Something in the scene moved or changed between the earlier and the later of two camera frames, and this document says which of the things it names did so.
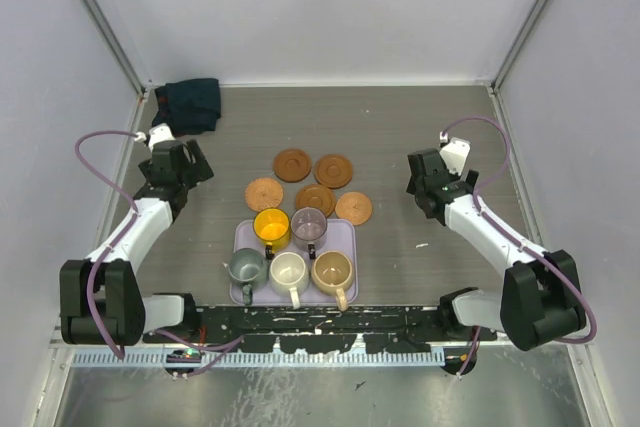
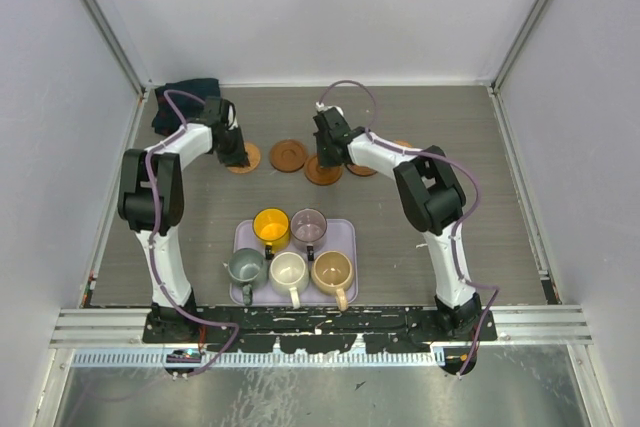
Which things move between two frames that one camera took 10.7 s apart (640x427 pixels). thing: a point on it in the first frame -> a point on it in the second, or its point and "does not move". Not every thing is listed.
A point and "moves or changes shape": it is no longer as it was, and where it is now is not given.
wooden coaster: [315, 196] -> [360, 170]
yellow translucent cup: [273, 227] does not move
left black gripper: [198, 171] -> [238, 158]
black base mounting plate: [396, 329] does not move
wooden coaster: [292, 165] moves or changes shape
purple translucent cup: [308, 229] does not move
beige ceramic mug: [332, 272] does not move
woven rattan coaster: [263, 193] -> [253, 156]
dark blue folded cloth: [188, 107] does not move
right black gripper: [472, 179] -> [324, 161]
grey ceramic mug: [248, 268] does not move
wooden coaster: [333, 171] moves or changes shape
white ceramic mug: [289, 276] does not move
